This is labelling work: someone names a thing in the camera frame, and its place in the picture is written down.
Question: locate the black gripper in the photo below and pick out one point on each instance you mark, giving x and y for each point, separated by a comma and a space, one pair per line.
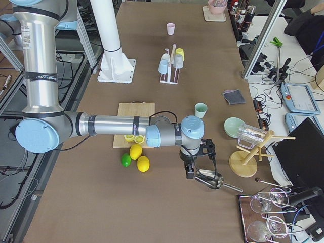
185, 159

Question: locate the mint green cup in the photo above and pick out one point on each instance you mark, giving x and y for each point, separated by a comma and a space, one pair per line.
200, 110

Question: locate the pink cup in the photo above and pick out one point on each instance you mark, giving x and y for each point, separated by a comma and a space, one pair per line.
170, 28

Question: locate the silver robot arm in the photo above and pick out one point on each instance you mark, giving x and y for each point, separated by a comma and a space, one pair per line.
46, 124

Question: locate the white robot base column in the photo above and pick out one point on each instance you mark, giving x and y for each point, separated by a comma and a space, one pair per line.
115, 66

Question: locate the light blue cup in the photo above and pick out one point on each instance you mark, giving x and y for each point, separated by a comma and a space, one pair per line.
163, 66

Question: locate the grey cup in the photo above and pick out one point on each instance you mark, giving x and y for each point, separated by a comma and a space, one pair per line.
178, 61

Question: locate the white cup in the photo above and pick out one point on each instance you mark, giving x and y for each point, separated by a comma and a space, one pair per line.
165, 56

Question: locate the yellow cup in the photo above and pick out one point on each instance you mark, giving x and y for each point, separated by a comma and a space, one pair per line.
180, 51

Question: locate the metal scoop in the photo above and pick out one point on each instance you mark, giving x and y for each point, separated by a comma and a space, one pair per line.
214, 180

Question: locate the yellow lemon front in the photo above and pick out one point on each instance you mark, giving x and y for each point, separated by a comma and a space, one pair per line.
143, 164

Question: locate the wooden mug tree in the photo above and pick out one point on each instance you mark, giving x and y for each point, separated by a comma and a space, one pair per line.
243, 162

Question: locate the lemon slice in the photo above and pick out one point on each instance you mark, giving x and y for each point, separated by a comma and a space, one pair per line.
129, 138
139, 139

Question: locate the yellow lemon near board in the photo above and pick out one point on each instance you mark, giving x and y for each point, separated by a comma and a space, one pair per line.
135, 151

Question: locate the mint green bowl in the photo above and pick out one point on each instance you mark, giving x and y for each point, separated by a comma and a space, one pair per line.
231, 126

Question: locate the green lime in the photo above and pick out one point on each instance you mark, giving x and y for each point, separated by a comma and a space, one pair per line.
126, 160

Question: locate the clear glass mug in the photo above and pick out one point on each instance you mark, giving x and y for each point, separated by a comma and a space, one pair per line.
249, 136

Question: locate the bamboo cutting board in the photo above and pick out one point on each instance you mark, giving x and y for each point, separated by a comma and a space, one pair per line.
144, 109

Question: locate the grey folded cloth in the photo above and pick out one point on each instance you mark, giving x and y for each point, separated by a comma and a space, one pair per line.
233, 97

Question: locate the upper wine glass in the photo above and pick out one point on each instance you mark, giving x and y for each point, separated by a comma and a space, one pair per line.
266, 202

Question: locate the black wine glass rack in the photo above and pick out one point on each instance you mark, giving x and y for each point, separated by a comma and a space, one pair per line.
248, 216

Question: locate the lower wine glass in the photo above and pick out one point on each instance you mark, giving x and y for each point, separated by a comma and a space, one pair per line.
273, 228

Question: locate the blue teach pendant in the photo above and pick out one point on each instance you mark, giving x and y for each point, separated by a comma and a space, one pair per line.
294, 119
298, 98

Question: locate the black monitor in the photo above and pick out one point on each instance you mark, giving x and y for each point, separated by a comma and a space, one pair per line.
302, 158

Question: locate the beige tray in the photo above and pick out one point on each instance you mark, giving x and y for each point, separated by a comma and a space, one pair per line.
209, 17

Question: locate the pink bowl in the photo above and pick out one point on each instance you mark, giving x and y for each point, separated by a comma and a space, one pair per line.
217, 6

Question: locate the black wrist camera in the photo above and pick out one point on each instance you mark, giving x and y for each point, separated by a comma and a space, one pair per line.
207, 147

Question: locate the white wire cup holder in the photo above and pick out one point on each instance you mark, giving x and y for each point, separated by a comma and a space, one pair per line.
173, 74

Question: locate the aluminium frame post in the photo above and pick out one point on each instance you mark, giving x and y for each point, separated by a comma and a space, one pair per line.
266, 30

